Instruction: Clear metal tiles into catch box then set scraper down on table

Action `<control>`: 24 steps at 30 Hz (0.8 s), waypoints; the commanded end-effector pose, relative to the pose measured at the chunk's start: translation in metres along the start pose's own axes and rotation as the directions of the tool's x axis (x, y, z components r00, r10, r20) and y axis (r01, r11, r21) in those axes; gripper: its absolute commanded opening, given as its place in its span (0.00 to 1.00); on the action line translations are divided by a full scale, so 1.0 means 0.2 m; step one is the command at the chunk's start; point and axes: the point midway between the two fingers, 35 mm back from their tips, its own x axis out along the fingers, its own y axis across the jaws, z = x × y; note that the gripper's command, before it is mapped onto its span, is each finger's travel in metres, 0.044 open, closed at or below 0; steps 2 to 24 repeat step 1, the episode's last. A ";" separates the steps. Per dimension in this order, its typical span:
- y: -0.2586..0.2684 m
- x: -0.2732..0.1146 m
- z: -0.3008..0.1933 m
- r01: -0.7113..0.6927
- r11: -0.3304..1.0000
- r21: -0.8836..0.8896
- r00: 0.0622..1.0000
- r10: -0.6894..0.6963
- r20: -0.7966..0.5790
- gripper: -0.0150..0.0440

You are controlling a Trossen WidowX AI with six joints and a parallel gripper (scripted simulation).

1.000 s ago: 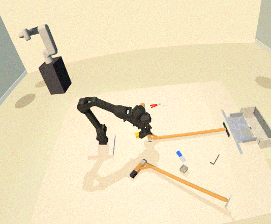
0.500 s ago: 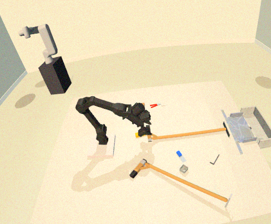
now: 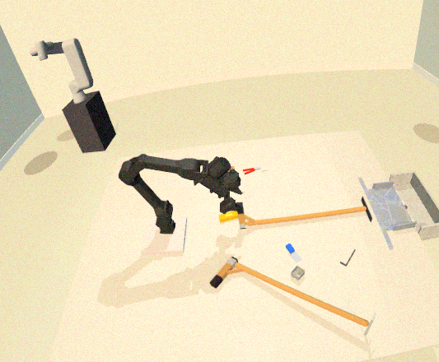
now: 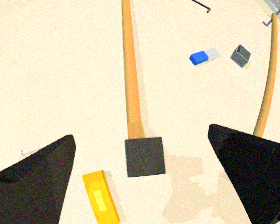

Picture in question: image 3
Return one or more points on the long-handled scraper with black blade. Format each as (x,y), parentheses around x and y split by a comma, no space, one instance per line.
(251,221)

